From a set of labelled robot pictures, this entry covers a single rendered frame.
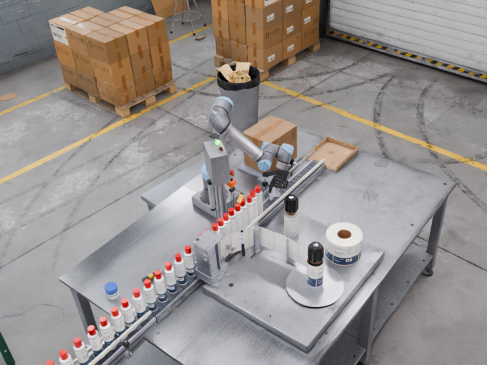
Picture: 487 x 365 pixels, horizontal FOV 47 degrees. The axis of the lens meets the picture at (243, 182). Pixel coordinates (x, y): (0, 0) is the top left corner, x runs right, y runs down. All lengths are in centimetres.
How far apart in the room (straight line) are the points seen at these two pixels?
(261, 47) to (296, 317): 440
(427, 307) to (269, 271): 148
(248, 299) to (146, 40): 406
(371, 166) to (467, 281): 114
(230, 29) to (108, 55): 165
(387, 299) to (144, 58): 391
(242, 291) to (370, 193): 120
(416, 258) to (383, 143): 186
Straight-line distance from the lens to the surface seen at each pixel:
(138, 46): 643
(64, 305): 446
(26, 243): 510
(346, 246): 309
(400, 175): 397
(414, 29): 733
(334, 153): 413
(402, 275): 411
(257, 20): 671
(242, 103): 574
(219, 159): 300
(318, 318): 294
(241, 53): 707
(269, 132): 383
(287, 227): 326
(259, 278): 312
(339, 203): 367
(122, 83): 642
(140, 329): 298
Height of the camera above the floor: 314
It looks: 37 degrees down
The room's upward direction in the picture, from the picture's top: 4 degrees counter-clockwise
